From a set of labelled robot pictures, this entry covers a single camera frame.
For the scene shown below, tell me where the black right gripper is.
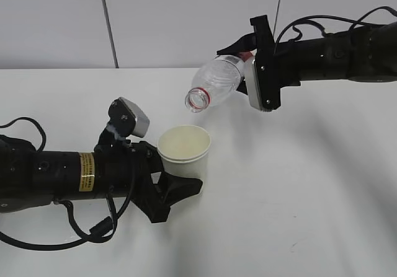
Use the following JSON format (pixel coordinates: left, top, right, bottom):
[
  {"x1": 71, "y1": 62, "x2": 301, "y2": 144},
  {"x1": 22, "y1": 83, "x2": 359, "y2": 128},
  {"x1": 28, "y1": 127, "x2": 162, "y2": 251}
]
[{"x1": 216, "y1": 33, "x2": 326, "y2": 95}]

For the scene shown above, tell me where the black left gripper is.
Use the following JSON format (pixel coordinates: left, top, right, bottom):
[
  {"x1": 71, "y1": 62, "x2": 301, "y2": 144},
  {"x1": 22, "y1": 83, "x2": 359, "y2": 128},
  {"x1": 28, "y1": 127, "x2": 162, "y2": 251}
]
[{"x1": 94, "y1": 140, "x2": 203, "y2": 223}]

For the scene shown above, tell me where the white paper cup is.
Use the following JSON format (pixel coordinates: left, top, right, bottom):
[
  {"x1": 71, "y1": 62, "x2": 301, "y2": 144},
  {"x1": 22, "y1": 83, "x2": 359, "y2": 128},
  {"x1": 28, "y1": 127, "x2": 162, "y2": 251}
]
[{"x1": 158, "y1": 125, "x2": 212, "y2": 181}]

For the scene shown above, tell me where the clear water bottle red label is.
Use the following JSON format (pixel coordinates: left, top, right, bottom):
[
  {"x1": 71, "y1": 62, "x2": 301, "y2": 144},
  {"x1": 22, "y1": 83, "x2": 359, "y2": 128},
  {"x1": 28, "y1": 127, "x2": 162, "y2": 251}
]
[{"x1": 185, "y1": 51, "x2": 253, "y2": 113}]

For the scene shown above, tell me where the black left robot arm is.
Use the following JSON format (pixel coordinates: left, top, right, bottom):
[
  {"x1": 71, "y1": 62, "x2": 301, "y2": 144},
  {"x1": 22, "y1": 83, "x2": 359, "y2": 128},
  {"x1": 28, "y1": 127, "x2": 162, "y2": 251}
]
[{"x1": 1, "y1": 135, "x2": 203, "y2": 223}]

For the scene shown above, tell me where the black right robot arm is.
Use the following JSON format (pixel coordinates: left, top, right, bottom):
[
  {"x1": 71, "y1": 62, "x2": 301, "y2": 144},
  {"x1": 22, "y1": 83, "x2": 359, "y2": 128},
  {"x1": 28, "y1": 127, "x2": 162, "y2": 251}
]
[{"x1": 217, "y1": 23, "x2": 396, "y2": 87}]

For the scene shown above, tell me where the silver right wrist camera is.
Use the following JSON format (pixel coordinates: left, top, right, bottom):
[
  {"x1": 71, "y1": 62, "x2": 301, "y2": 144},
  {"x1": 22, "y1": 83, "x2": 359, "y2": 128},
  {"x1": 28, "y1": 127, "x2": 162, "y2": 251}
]
[{"x1": 244, "y1": 15, "x2": 281, "y2": 112}]

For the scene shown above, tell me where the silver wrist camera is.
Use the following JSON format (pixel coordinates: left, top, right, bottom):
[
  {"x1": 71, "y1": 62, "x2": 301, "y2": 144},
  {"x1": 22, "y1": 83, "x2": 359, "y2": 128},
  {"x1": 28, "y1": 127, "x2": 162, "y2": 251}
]
[
  {"x1": 96, "y1": 97, "x2": 150, "y2": 151},
  {"x1": 244, "y1": 15, "x2": 281, "y2": 112}
]

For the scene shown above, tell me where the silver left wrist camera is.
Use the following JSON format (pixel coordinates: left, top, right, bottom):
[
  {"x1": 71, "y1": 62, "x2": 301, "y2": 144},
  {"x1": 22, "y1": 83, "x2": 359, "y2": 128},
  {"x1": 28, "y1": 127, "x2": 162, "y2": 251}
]
[{"x1": 96, "y1": 97, "x2": 150, "y2": 151}]

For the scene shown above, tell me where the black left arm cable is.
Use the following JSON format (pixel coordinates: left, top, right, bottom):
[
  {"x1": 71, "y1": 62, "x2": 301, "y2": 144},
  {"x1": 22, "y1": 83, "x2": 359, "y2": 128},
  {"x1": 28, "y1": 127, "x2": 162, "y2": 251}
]
[{"x1": 0, "y1": 117, "x2": 139, "y2": 253}]

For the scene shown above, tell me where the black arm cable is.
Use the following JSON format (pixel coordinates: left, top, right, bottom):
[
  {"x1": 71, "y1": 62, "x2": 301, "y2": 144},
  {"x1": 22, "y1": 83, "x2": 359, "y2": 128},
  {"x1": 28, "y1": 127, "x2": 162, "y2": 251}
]
[
  {"x1": 274, "y1": 6, "x2": 397, "y2": 53},
  {"x1": 0, "y1": 117, "x2": 139, "y2": 253}
]

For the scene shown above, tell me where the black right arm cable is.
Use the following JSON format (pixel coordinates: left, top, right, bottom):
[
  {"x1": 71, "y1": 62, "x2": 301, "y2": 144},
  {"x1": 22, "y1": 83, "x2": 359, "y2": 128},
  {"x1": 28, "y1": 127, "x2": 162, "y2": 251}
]
[{"x1": 274, "y1": 6, "x2": 397, "y2": 53}]

